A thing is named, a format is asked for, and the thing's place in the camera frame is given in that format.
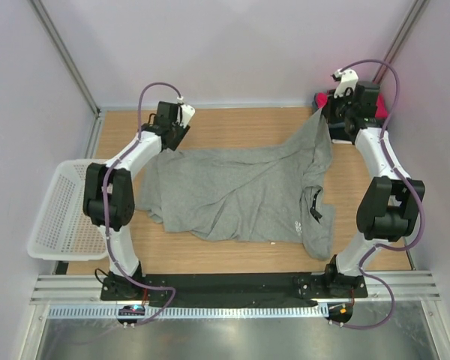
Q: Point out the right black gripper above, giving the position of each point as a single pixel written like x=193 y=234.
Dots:
x=348 y=95

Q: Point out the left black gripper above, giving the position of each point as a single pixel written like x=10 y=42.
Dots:
x=181 y=132

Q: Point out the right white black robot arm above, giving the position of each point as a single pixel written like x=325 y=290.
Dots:
x=390 y=206

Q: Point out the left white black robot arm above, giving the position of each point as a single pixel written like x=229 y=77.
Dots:
x=108 y=199

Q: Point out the folded pink t shirt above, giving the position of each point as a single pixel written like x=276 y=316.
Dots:
x=380 y=107

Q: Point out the folded white t shirt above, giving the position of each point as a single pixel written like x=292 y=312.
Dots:
x=341 y=142

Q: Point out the white plastic basket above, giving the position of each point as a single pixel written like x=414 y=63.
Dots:
x=61 y=231

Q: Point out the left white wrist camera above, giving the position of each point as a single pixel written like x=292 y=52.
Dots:
x=185 y=112

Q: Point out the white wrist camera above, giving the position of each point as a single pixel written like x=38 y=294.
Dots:
x=185 y=112
x=347 y=80

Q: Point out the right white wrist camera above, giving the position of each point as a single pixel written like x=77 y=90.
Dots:
x=347 y=80

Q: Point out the right aluminium corner post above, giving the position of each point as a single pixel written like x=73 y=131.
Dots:
x=411 y=19

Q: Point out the aluminium corner post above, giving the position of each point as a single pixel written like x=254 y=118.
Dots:
x=411 y=19
x=52 y=32

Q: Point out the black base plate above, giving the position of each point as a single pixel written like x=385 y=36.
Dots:
x=163 y=293

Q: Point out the left aluminium corner post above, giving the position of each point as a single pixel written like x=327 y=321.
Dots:
x=52 y=32

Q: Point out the aluminium rail frame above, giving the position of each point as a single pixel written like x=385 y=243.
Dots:
x=84 y=289

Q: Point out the slotted cable duct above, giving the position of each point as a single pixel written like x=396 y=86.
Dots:
x=210 y=312

